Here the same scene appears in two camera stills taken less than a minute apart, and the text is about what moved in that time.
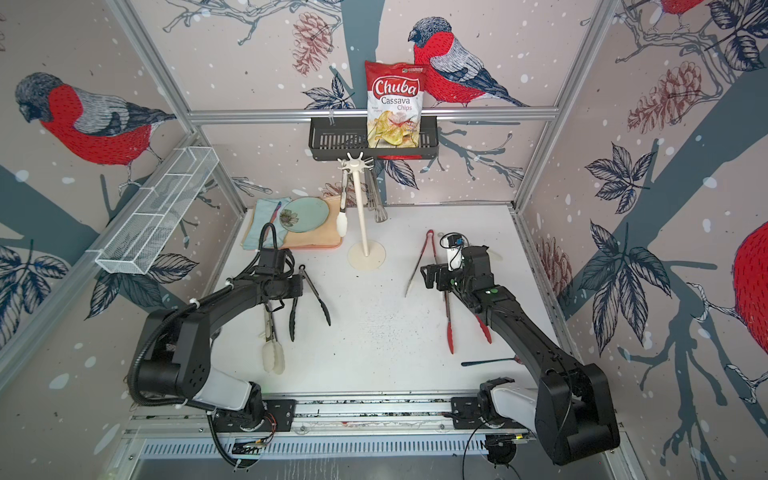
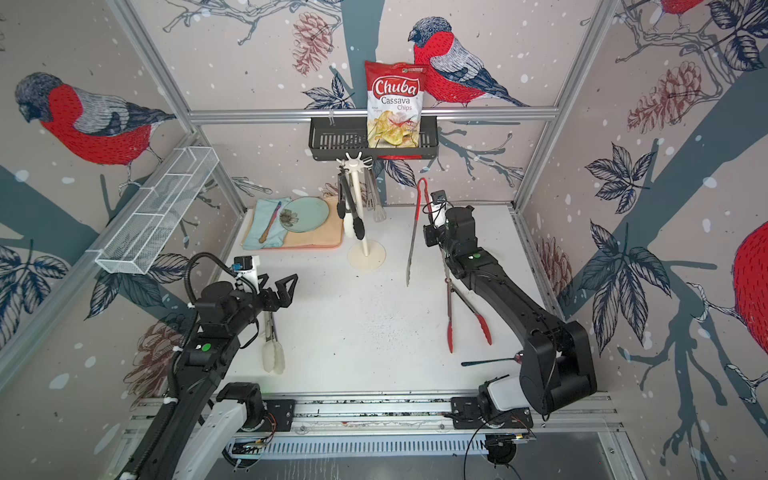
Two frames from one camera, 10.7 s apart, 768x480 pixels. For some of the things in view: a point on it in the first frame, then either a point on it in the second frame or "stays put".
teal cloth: [262, 215] stays put
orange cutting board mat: [328, 235] stays put
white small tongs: [341, 218] → [349, 225]
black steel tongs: [294, 304] → [343, 192]
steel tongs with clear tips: [381, 213] stays put
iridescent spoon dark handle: [516, 358] stays put
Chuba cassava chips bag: [395, 92] stays put
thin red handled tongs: [429, 232] → [416, 219]
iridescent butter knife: [273, 218] stays put
